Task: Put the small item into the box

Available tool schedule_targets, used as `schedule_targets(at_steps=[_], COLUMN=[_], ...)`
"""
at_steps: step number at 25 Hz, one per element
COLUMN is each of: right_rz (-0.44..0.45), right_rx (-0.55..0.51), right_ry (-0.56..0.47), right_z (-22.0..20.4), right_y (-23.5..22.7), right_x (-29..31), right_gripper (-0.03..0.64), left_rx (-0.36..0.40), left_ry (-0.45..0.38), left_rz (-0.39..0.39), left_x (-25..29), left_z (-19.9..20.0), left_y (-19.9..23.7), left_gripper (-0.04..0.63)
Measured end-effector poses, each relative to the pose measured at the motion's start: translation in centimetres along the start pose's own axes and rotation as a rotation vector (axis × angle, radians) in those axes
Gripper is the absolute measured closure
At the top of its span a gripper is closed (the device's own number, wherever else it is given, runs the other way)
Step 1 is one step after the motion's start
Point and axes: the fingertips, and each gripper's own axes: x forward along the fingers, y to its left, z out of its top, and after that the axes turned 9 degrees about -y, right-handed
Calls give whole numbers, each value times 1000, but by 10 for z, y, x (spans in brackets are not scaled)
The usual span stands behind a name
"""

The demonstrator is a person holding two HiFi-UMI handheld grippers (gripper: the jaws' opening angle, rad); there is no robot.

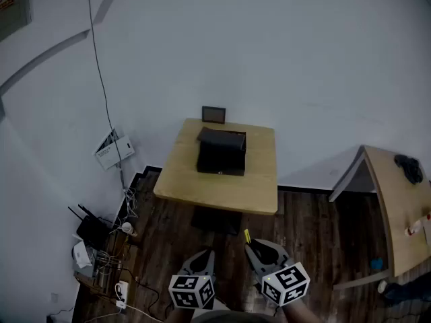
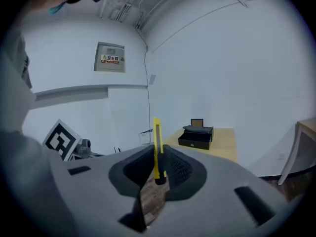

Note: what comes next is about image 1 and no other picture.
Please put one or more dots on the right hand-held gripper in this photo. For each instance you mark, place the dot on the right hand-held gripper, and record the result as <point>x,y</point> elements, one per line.
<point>286,284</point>

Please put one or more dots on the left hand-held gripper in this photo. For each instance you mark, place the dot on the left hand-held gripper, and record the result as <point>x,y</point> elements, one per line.
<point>188,291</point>

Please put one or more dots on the black box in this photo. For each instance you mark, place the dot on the black box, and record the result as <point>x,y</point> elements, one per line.
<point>220,160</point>

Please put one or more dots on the person's right forearm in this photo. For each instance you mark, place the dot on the person's right forearm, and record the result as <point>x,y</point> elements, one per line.
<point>299,315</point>

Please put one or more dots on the person's left forearm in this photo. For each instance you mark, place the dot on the person's left forearm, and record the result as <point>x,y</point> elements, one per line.
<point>178,316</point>

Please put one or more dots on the person's grey shirt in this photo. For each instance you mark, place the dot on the person's grey shirt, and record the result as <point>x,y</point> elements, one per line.
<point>229,317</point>

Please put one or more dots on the light wooden square table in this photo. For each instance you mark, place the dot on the light wooden square table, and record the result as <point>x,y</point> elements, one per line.
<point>215,194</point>

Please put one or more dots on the white power strip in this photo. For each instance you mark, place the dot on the white power strip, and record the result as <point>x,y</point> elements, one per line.
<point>122,291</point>

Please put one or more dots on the white cup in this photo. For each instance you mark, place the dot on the white cup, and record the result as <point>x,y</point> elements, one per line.
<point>127,228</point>

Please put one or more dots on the blue floor object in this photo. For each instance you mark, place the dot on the blue floor object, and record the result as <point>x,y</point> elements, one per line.
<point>376,263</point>

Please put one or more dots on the black router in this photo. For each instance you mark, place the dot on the black router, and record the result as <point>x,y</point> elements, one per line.
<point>92,231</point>

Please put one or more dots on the white small carton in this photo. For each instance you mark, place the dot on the white small carton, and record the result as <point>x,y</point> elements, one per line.
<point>81,254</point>

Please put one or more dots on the light wooden long table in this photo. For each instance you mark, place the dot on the light wooden long table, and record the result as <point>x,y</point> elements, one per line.
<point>400,214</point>

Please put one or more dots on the white and red object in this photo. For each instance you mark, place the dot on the white and red object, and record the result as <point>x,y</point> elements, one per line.
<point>415,227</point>

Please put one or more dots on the black cloth bundle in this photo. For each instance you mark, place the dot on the black cloth bundle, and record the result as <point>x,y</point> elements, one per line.
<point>409,168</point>

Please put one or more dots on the grey electrical panel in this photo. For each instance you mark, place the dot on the grey electrical panel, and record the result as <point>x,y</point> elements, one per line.
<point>13,8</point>

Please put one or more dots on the white open wall box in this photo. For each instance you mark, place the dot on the white open wall box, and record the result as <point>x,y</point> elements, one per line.
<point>114,150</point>

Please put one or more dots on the black picture frame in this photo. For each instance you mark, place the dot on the black picture frame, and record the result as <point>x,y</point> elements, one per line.
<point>213,114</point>

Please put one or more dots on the grey wall trunking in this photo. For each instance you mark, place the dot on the grey wall trunking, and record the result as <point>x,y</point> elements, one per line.
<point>40,57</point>

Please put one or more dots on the grey wall cover plate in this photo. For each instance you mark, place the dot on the grey wall cover plate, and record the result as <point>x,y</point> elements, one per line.
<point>103,10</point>

